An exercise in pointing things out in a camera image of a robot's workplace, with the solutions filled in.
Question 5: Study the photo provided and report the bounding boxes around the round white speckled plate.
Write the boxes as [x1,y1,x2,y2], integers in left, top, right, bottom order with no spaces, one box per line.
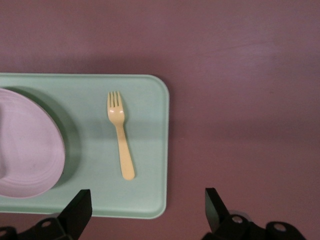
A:
[0,87,67,200]

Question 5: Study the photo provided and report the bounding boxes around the light green rectangular tray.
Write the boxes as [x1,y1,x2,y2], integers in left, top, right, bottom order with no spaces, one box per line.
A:
[0,72,171,220]

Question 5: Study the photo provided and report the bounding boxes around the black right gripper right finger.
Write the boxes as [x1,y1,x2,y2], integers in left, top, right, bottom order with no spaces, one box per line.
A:
[202,187,266,240]

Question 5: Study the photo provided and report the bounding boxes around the small yellow plastic fork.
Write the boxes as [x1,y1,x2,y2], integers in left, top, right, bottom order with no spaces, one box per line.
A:
[107,90,136,181]

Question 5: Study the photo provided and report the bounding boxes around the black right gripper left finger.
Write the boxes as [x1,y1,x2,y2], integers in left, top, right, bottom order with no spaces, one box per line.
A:
[17,189,94,240]

